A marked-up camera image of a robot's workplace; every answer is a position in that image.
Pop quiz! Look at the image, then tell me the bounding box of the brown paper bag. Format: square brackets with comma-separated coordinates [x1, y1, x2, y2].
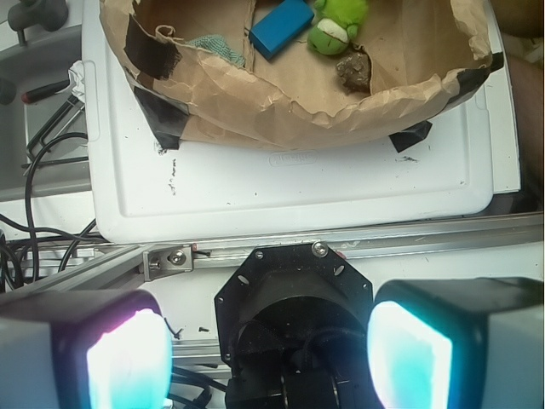
[99, 1, 503, 150]

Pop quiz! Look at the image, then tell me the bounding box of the black cable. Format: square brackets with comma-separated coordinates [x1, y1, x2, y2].
[0, 131, 101, 295]

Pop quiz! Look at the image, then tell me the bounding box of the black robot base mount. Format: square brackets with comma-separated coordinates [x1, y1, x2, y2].
[214, 243, 379, 408]

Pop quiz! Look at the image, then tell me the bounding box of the aluminium frame rail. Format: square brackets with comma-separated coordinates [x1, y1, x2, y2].
[0, 211, 545, 295]

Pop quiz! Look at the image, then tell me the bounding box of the blue rectangular block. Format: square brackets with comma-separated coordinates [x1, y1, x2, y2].
[249, 0, 314, 60]

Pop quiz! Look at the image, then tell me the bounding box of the red handled screwdriver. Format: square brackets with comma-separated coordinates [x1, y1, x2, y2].
[20, 79, 70, 104]

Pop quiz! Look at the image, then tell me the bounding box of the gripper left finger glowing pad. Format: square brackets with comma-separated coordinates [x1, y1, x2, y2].
[1, 290, 172, 408]

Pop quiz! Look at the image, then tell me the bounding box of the brown rock lump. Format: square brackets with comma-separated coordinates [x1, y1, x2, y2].
[336, 52, 371, 94]

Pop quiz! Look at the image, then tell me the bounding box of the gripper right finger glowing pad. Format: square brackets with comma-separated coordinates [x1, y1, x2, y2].
[367, 277, 544, 408]

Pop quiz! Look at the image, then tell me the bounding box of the light blue cloth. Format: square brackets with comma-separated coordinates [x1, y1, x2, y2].
[186, 34, 245, 67]

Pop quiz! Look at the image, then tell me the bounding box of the green plush toy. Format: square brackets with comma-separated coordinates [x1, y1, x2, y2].
[307, 0, 369, 56]

